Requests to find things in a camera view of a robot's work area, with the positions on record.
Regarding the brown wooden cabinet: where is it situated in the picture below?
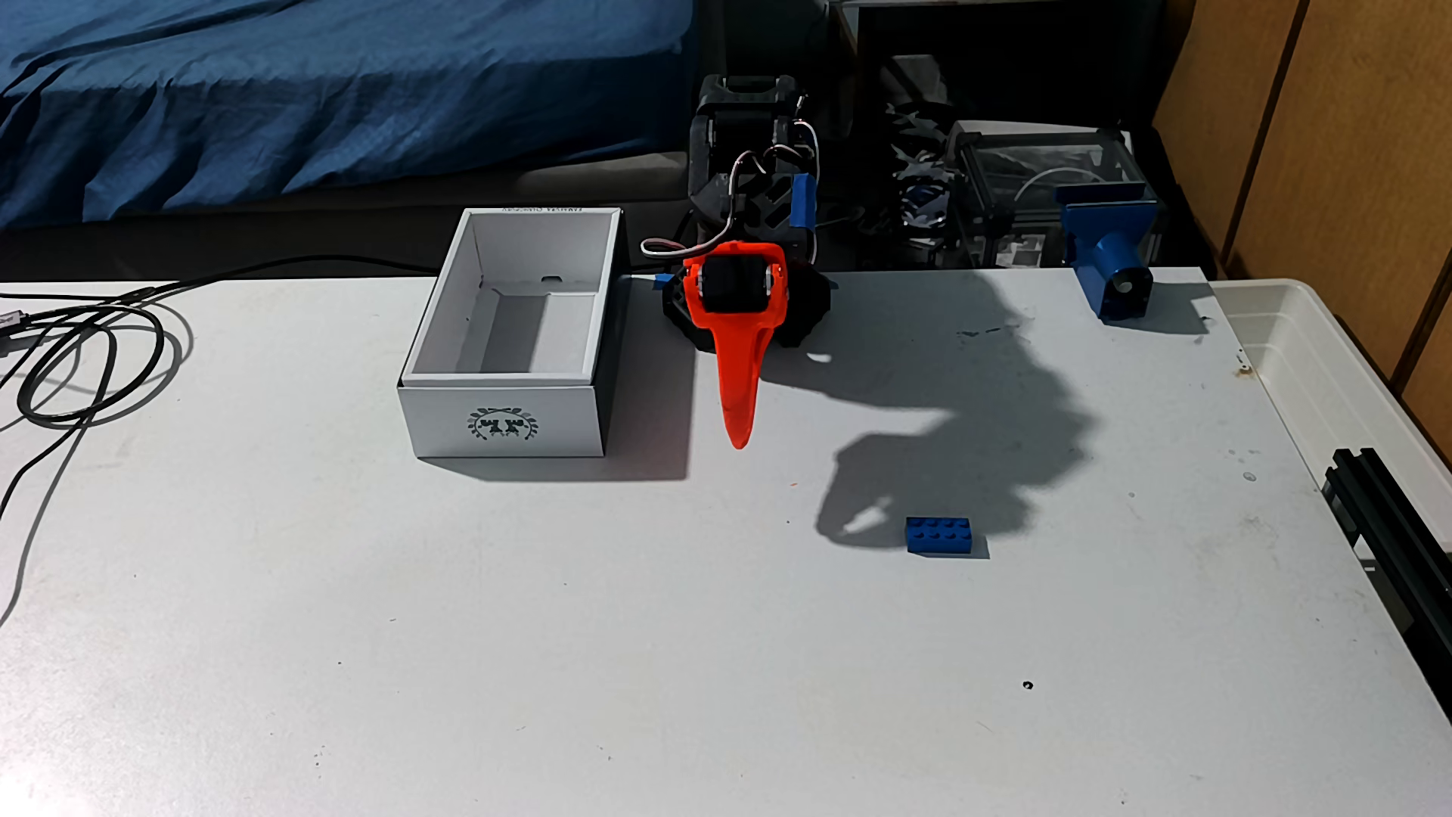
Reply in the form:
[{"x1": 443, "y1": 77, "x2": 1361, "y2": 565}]
[{"x1": 1155, "y1": 0, "x2": 1452, "y2": 461}]

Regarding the black cable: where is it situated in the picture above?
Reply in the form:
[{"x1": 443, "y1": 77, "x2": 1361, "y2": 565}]
[{"x1": 0, "y1": 255, "x2": 438, "y2": 626}]

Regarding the blue printed holder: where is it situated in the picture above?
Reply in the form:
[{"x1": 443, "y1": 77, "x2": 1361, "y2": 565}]
[{"x1": 1060, "y1": 187, "x2": 1162, "y2": 322}]

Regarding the clear plastic container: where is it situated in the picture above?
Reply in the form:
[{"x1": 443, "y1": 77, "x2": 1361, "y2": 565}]
[{"x1": 951, "y1": 123, "x2": 1150, "y2": 269}]

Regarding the blue toy brick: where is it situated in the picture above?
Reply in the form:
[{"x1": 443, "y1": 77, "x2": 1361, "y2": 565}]
[{"x1": 906, "y1": 517, "x2": 975, "y2": 558}]

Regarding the white plastic bin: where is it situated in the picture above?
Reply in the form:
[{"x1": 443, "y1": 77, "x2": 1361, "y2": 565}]
[{"x1": 1212, "y1": 278, "x2": 1452, "y2": 535}]

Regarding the dark bed base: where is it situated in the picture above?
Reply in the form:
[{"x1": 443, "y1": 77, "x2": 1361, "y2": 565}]
[{"x1": 0, "y1": 151, "x2": 696, "y2": 285}]

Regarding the white cardboard box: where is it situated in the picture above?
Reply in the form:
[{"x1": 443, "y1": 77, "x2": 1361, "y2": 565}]
[{"x1": 397, "y1": 205, "x2": 628, "y2": 460}]

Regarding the blue bed sheet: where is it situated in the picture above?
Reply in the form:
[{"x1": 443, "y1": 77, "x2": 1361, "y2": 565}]
[{"x1": 0, "y1": 0, "x2": 696, "y2": 228}]

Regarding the black aluminium extrusion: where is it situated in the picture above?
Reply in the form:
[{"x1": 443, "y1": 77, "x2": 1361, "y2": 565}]
[{"x1": 1321, "y1": 447, "x2": 1452, "y2": 719}]

